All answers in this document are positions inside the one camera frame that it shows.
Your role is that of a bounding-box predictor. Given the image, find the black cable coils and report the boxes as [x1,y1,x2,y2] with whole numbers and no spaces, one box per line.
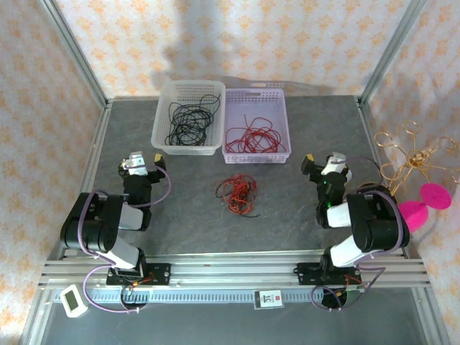
[164,92,222,147]

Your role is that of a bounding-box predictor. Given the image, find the red cable coils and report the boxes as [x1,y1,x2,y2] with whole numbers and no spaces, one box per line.
[224,114,287,154]

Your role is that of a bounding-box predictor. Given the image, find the red cable tangle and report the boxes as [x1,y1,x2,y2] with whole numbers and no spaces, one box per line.
[215,174,258,216]

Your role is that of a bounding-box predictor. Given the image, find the white plastic basket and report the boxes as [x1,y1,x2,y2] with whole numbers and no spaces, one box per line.
[150,79,226,156]

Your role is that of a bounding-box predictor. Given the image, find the lilac plastic basket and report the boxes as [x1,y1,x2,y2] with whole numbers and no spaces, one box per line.
[221,88,292,165]

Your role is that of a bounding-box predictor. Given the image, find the pink round sponge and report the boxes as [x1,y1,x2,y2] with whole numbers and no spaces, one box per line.
[397,201,429,233]
[420,182,453,211]

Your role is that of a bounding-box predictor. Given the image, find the white digital timer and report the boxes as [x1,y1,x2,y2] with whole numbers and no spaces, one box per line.
[59,283,90,318]

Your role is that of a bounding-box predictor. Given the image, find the white number label card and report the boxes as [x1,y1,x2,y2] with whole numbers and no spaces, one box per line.
[253,289,285,310]

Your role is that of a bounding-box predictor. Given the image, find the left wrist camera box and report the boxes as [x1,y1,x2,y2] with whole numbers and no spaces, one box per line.
[119,152,149,177]

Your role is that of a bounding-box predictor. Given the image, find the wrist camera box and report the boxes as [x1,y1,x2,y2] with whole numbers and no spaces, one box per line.
[119,152,149,177]
[321,151,349,177]

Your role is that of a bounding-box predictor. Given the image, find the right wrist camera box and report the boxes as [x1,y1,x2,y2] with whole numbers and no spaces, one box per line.
[321,151,349,177]

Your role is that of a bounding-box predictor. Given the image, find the aluminium table edge rail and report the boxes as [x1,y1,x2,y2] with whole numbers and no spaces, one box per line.
[59,100,113,259]
[355,96,414,259]

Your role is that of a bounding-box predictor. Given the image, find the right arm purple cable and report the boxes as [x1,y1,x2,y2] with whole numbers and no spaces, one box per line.
[310,160,402,312]

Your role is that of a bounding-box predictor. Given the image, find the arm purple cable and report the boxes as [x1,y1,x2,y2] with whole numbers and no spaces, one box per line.
[77,160,172,313]
[310,160,402,312]

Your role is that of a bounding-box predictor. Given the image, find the gold wire stand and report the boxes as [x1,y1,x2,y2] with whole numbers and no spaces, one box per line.
[373,120,460,197]

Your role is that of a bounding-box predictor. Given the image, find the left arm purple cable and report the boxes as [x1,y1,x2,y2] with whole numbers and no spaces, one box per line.
[77,160,172,313]

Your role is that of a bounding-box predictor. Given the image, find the grey slotted cable duct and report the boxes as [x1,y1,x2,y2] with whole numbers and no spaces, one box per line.
[53,289,364,305]

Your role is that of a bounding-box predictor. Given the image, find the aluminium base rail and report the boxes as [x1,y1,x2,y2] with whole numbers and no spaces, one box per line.
[39,253,432,290]

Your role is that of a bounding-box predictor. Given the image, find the aluminium frame post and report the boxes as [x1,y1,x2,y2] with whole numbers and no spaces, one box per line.
[359,0,428,106]
[38,0,111,111]

